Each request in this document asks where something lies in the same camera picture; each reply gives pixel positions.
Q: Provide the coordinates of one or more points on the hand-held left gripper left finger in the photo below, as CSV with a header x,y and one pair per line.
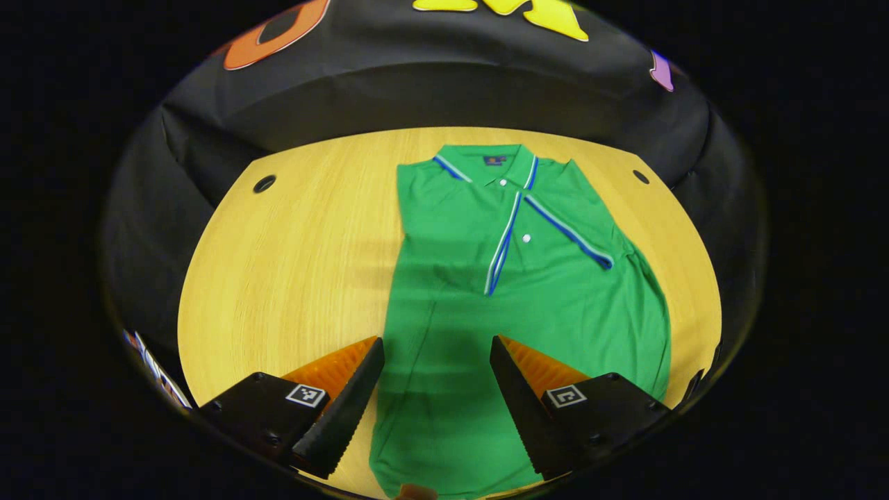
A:
x,y
344,417

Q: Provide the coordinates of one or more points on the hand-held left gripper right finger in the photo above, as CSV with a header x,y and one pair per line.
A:
x,y
528,417

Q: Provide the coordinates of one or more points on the green T-shirt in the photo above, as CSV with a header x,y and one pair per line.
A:
x,y
555,312

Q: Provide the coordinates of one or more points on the colourful printed sheet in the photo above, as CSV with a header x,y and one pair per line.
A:
x,y
156,371

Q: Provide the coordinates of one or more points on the round black table grommet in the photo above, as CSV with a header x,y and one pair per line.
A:
x,y
640,176
264,183

